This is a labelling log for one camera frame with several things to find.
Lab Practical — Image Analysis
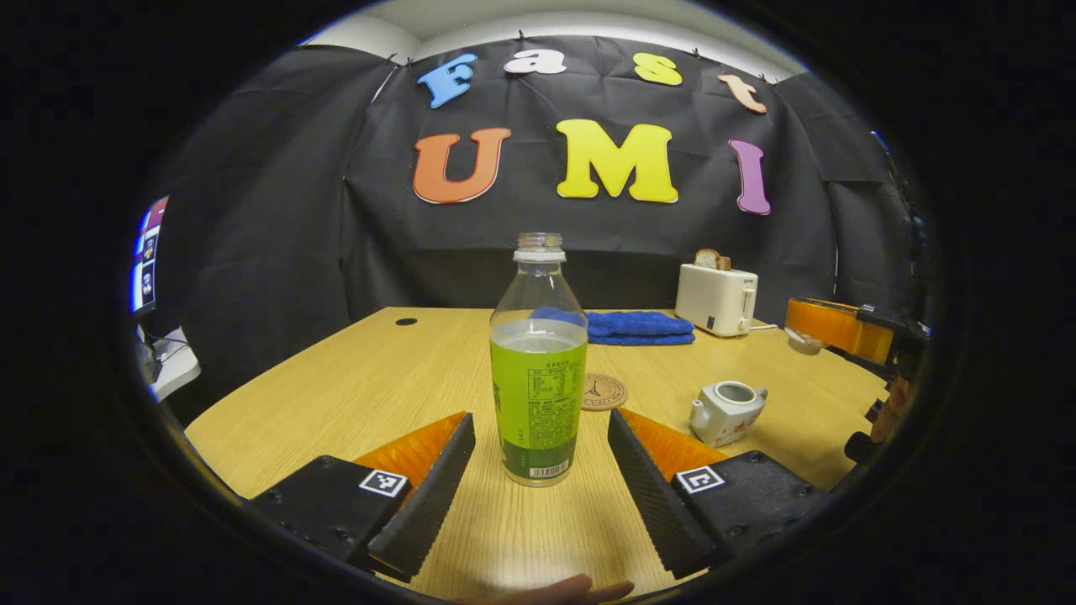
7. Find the blue folded towel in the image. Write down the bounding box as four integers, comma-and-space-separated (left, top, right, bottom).
530, 306, 697, 347

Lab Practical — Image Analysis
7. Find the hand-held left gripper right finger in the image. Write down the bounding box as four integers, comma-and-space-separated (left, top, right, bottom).
607, 408, 833, 581

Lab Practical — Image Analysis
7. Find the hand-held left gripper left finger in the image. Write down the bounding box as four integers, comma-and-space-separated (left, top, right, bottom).
251, 412, 477, 584

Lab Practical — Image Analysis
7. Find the computer monitor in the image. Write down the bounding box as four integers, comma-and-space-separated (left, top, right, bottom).
130, 195, 171, 316

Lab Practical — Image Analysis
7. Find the white toaster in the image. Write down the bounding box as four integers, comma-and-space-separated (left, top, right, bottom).
675, 263, 759, 339

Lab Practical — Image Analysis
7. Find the green label water bottle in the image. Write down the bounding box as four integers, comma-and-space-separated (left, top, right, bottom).
489, 233, 589, 488

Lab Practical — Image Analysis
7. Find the round wooden coaster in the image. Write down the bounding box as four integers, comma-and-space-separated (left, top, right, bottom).
580, 373, 630, 412

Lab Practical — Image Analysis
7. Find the white side table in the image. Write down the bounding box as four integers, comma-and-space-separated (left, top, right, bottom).
139, 326, 203, 402

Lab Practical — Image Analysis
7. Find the black backdrop cloth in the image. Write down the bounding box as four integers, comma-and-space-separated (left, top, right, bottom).
139, 34, 934, 421

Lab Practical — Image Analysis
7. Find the white floral teacup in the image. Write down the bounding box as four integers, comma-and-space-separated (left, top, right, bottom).
689, 381, 768, 448

